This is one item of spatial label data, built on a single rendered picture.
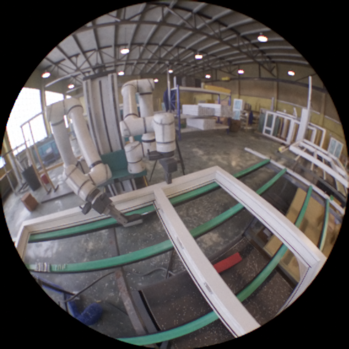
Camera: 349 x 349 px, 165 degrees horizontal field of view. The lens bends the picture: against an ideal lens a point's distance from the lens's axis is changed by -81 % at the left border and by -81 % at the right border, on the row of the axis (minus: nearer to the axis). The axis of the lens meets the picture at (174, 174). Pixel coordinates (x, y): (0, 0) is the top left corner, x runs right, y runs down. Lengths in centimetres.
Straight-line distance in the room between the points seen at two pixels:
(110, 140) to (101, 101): 43
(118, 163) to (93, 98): 75
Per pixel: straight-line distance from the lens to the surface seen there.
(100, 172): 67
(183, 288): 74
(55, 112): 94
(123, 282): 55
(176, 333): 49
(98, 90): 137
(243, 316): 44
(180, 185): 68
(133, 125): 59
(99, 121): 135
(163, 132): 50
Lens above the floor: 133
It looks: 33 degrees down
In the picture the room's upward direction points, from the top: 3 degrees counter-clockwise
